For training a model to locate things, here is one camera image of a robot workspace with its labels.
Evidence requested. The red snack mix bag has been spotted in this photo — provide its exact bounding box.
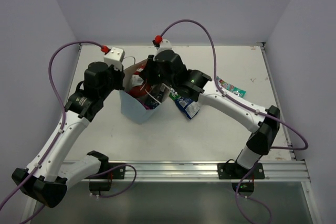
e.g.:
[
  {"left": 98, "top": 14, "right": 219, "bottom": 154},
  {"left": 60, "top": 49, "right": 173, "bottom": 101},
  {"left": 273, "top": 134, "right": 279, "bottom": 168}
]
[{"left": 129, "top": 63, "right": 152, "bottom": 99}]

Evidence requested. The yellow green Fox's candy bag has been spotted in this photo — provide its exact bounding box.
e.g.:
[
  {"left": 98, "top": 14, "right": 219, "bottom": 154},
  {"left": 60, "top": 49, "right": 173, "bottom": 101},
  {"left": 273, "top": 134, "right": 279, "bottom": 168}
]
[{"left": 169, "top": 88, "right": 180, "bottom": 101}]

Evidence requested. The light blue paper bag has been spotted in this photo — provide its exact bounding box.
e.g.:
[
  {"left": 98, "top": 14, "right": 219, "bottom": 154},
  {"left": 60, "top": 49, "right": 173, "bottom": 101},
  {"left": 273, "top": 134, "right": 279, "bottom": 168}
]
[{"left": 119, "top": 60, "right": 170, "bottom": 124}]

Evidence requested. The blue white snack bag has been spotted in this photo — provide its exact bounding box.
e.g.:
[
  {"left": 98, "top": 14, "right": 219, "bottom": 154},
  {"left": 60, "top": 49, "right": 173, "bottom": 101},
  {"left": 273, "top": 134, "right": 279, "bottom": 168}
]
[{"left": 174, "top": 97, "right": 201, "bottom": 120}]

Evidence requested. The green mint candy bag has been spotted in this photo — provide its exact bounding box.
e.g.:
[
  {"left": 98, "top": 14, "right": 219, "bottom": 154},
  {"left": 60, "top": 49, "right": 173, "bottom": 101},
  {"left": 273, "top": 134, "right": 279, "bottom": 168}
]
[{"left": 216, "top": 77, "right": 246, "bottom": 98}]

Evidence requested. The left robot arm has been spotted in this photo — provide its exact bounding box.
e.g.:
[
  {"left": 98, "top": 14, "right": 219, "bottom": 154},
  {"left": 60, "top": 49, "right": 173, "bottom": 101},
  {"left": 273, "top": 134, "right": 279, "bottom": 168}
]
[{"left": 12, "top": 62, "right": 124, "bottom": 208}]

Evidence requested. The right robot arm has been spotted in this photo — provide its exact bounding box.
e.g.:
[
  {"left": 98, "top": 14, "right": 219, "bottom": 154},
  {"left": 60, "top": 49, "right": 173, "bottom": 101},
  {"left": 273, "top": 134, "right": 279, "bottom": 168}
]
[{"left": 140, "top": 49, "right": 280, "bottom": 178}]

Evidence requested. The dark blue snack bar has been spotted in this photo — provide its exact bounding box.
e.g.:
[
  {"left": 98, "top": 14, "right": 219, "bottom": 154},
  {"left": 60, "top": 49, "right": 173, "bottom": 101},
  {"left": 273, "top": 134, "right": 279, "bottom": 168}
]
[{"left": 143, "top": 91, "right": 164, "bottom": 110}]

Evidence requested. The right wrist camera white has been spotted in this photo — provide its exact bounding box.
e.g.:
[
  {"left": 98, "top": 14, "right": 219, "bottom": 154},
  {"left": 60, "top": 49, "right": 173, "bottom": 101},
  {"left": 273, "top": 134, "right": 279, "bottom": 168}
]
[{"left": 152, "top": 35, "right": 172, "bottom": 54}]

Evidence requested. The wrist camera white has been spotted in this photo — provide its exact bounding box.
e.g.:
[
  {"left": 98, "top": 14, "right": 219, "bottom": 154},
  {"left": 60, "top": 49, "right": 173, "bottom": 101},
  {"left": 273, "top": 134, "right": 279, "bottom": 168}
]
[
  {"left": 103, "top": 47, "right": 125, "bottom": 71},
  {"left": 152, "top": 35, "right": 172, "bottom": 54}
]

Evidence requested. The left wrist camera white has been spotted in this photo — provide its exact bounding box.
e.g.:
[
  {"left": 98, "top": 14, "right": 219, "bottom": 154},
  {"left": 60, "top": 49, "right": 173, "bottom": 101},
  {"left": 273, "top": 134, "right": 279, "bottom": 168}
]
[{"left": 103, "top": 47, "right": 125, "bottom": 71}]

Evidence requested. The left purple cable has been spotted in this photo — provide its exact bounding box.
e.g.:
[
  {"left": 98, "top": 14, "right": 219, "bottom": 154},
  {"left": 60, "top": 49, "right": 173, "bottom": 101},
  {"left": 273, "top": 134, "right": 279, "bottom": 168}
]
[{"left": 0, "top": 40, "right": 137, "bottom": 224}]

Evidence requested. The purple cable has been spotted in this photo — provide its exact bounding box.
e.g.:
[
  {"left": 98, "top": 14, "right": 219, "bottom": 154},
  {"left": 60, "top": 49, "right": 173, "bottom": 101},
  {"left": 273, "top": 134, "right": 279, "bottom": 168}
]
[
  {"left": 0, "top": 40, "right": 137, "bottom": 224},
  {"left": 160, "top": 19, "right": 309, "bottom": 224}
]

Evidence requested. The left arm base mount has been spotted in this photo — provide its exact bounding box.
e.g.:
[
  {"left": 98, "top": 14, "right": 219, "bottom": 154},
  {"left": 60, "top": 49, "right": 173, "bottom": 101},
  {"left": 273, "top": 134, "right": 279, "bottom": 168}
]
[{"left": 86, "top": 150, "right": 125, "bottom": 196}]

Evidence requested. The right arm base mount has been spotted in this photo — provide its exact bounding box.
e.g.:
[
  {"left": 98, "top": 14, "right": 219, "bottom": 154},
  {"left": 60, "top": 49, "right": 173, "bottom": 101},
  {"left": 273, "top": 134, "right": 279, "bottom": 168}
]
[{"left": 217, "top": 159, "right": 266, "bottom": 197}]

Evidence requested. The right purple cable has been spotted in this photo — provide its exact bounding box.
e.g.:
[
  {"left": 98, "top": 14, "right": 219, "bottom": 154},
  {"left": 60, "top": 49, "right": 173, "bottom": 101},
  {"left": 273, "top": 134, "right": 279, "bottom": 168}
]
[{"left": 160, "top": 19, "right": 309, "bottom": 224}]

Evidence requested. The aluminium front rail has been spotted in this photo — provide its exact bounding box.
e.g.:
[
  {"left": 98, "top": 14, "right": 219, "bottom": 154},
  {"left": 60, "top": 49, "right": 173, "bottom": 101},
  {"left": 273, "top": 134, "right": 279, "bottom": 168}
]
[{"left": 62, "top": 161, "right": 308, "bottom": 182}]

